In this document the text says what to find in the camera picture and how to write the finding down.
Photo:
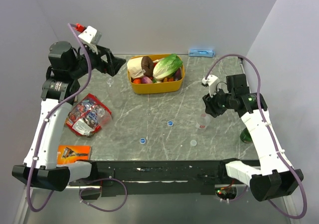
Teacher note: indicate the red snack bag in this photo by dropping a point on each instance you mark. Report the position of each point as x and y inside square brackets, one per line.
[82, 119]

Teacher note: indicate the green glass bottle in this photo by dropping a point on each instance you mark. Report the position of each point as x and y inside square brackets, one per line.
[245, 136]

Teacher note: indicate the translucent white bottle cap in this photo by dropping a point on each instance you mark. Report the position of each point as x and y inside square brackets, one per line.
[193, 143]

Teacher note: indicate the pink toy onion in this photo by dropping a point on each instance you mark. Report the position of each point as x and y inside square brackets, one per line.
[146, 80]

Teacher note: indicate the clear lying plastic bottle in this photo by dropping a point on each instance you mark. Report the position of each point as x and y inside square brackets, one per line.
[114, 93]

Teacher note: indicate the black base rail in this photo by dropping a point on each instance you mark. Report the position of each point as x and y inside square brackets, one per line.
[156, 177]

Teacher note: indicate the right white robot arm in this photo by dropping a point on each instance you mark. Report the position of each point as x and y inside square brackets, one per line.
[274, 178]

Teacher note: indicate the brown toy donut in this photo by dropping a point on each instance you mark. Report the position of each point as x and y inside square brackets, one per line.
[147, 66]

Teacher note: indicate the orange razor package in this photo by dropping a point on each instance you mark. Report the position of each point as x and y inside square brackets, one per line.
[67, 154]

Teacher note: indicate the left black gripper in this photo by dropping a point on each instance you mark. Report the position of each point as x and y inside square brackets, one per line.
[114, 63]

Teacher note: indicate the blue tissue pack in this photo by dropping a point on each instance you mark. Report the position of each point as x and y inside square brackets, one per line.
[201, 53]

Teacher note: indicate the yellow plastic bin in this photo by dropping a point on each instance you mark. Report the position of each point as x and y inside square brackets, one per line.
[165, 85]

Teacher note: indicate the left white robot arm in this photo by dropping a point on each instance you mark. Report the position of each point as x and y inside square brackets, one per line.
[39, 168]

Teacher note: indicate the orange toy fruit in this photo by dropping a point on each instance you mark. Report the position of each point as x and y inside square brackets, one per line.
[137, 81]

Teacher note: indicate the clear bottle with red label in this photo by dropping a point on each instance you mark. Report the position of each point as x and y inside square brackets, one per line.
[203, 121]

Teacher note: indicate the blue bottle cap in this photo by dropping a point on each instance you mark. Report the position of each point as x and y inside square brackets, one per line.
[142, 141]
[170, 123]

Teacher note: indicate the blue bottle cap front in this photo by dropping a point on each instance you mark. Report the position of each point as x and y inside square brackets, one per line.
[142, 141]

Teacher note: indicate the purple toy eggplant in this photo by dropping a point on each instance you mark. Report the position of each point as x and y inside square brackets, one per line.
[177, 75]

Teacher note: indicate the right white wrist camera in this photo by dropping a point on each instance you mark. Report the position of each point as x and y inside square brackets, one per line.
[211, 82]

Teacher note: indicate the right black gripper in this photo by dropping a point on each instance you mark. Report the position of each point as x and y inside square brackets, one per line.
[210, 103]

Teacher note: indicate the green toy lettuce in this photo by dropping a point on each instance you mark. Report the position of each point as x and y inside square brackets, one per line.
[167, 66]

